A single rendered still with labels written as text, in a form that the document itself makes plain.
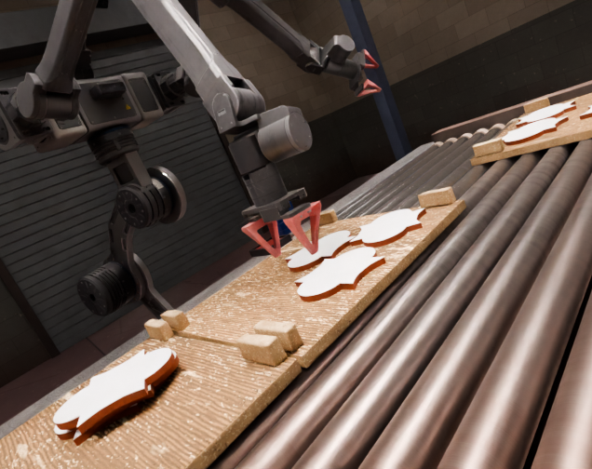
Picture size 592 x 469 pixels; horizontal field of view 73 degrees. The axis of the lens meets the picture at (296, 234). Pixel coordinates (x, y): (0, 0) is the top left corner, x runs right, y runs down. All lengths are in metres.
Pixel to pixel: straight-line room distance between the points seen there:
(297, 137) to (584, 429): 0.45
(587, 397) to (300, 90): 6.92
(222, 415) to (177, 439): 0.04
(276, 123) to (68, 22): 0.55
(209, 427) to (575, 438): 0.27
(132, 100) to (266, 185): 0.89
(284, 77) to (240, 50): 0.82
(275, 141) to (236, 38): 6.22
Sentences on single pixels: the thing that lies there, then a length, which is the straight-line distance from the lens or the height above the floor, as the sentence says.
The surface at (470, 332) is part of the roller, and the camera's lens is 0.40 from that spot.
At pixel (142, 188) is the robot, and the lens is 1.34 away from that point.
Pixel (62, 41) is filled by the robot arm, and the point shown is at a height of 1.49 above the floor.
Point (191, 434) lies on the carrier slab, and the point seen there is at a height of 0.94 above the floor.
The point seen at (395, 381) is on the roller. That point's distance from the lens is 0.38.
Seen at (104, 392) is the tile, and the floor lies 0.97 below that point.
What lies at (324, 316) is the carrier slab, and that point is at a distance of 0.47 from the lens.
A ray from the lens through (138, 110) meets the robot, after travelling 1.44.
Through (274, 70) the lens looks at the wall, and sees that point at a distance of 6.94.
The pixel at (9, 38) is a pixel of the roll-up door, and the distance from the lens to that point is 5.42.
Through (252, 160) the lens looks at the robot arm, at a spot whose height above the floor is 1.13.
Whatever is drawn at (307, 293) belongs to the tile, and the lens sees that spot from 0.53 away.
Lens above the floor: 1.13
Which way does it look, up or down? 13 degrees down
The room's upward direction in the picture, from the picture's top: 24 degrees counter-clockwise
